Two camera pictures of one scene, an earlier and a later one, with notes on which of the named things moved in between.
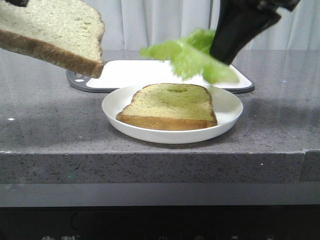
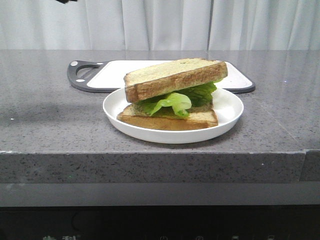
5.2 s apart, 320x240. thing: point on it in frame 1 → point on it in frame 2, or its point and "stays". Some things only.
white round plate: [227, 105] stays
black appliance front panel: [221, 222] stays
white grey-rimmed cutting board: [118, 75] stays
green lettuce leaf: [191, 57] → [181, 101]
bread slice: [169, 107] stays
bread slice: [69, 32] → [172, 76]
